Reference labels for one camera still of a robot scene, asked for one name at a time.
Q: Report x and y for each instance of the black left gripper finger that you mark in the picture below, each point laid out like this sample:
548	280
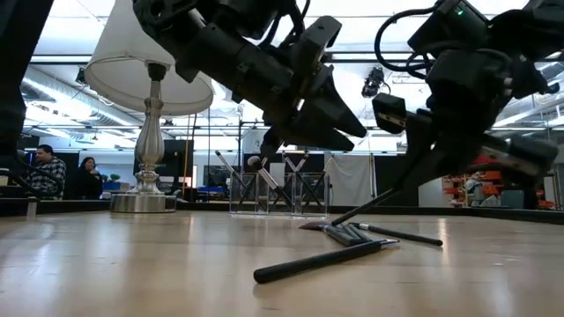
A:
317	138
335	114

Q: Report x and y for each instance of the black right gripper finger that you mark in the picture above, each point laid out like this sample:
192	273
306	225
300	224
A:
458	163
423	154

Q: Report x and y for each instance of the round powder makeup brush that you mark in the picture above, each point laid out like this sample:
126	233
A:
254	162

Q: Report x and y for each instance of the fan makeup brush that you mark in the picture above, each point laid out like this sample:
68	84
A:
341	235

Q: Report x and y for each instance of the thick black makeup brush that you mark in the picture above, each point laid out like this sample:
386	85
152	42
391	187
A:
308	263

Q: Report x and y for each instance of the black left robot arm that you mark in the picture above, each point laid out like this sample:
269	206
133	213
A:
22	66

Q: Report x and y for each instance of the black storage shelf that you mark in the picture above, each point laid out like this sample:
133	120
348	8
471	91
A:
484	189

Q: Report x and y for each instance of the black partition panel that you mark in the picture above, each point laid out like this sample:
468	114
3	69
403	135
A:
383	171

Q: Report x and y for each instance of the white hanging cloth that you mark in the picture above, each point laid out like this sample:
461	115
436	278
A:
348	176

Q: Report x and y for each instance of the black ceiling spotlight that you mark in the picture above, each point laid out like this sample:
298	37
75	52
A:
373	81

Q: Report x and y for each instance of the white sign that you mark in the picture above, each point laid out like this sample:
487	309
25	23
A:
251	143

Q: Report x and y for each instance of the black overhead light bar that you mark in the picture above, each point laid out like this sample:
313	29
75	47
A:
374	56

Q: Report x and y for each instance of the clear acrylic brush organizer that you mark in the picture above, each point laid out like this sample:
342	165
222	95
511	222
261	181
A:
235	198

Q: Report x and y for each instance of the silver table lamp white shade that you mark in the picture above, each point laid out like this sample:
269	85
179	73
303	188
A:
132	75

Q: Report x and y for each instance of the black monitor panel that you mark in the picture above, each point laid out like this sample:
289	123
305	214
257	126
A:
176	163

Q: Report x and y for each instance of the person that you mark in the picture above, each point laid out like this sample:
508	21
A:
90	180
48	171

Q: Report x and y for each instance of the black table edge rail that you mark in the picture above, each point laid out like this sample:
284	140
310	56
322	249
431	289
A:
484	213

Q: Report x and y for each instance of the small metal post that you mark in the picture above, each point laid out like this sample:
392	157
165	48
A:
32	207

